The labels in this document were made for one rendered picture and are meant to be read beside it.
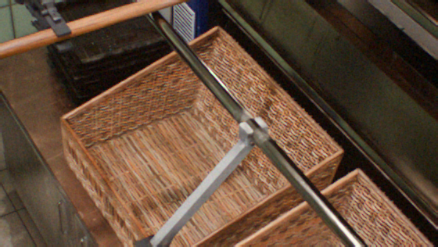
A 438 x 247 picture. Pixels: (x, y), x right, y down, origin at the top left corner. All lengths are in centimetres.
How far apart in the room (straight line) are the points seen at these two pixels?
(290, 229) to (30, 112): 89
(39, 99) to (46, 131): 14
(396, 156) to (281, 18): 48
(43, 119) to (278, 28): 74
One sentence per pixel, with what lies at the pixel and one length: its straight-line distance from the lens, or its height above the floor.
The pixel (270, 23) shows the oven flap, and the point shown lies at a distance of 227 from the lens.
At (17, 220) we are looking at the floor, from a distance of 313.
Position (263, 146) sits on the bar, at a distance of 167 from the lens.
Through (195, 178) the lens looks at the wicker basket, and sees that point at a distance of 240.
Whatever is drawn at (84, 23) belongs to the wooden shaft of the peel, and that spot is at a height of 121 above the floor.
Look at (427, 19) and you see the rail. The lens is 156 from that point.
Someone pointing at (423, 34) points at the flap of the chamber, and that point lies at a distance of 157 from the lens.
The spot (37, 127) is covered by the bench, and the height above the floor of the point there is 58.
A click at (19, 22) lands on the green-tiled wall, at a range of 339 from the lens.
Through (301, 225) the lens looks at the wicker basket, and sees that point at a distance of 211.
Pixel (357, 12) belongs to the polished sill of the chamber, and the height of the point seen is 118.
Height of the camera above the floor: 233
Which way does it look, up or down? 43 degrees down
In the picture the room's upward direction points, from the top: 3 degrees clockwise
